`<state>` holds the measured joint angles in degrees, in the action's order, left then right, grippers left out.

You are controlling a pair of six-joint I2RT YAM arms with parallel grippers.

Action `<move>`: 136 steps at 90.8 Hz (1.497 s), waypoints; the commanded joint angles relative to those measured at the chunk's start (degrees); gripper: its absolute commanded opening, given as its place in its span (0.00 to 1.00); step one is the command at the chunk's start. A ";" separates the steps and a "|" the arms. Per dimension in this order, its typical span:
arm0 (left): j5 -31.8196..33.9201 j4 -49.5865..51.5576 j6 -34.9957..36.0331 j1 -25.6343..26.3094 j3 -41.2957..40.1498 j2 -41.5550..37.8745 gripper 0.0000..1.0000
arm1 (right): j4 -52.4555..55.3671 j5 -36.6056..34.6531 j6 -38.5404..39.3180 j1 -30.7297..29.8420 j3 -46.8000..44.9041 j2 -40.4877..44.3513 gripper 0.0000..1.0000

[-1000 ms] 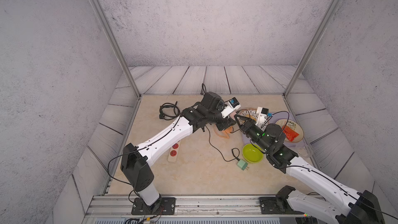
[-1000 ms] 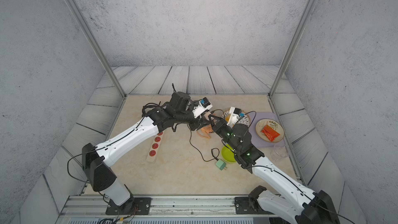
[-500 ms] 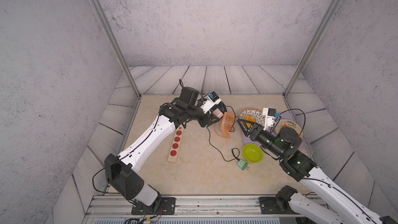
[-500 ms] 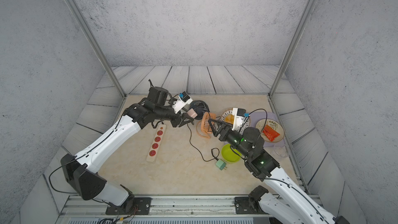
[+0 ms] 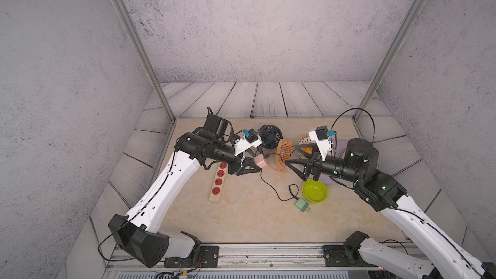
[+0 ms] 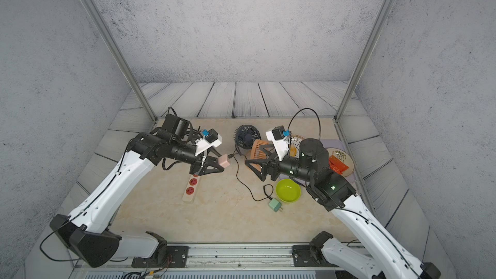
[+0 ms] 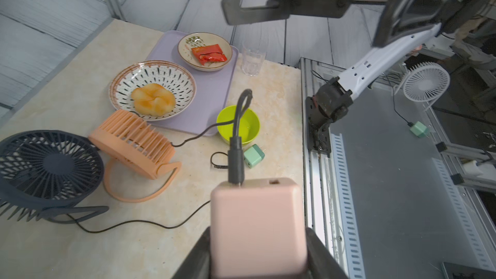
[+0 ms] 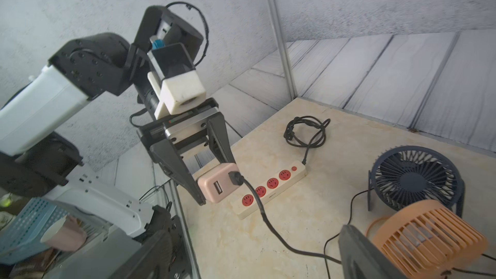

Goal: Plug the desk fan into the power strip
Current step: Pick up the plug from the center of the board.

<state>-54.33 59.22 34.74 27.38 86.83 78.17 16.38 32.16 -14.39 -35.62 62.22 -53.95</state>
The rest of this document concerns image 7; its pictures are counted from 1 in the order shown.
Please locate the green plastic bowl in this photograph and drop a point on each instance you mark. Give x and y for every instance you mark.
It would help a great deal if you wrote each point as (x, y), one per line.
(249, 125)

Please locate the dark blue desk fan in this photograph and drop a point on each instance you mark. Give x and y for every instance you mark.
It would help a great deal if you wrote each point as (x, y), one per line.
(45, 174)

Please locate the pink usb power adapter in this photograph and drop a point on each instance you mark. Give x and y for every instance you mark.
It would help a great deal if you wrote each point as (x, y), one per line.
(258, 229)

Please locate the orange desk fan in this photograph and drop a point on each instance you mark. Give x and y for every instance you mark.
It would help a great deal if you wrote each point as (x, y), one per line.
(130, 140)

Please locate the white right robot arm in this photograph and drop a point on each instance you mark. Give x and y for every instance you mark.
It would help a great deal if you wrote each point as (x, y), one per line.
(403, 25)

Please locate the clear drinking glass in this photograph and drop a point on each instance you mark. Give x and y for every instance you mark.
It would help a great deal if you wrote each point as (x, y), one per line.
(254, 52)

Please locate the white desk fan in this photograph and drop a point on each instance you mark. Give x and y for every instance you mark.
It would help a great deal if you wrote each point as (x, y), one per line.
(425, 82)

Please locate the red snack packet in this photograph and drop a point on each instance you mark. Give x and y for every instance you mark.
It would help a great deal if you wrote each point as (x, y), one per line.
(209, 54)

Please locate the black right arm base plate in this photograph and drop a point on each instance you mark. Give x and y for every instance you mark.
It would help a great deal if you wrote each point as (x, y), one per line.
(321, 135)

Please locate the yellow bread bun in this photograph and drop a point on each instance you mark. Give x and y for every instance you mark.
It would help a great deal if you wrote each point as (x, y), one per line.
(153, 100)

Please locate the beige small plate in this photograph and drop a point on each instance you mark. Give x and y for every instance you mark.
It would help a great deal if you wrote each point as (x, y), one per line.
(194, 40)

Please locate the patterned ceramic plate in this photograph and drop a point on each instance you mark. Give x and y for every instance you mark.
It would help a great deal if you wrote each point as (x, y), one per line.
(171, 76)

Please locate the purple tray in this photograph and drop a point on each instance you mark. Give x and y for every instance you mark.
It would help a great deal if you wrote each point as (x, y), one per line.
(212, 88)

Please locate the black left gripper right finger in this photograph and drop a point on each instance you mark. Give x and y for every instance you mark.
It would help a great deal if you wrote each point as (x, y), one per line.
(320, 262)

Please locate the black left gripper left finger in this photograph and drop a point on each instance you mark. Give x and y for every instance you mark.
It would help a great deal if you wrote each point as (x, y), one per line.
(197, 264)

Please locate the green usb power adapter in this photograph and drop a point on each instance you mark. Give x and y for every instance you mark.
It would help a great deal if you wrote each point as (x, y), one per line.
(253, 156)

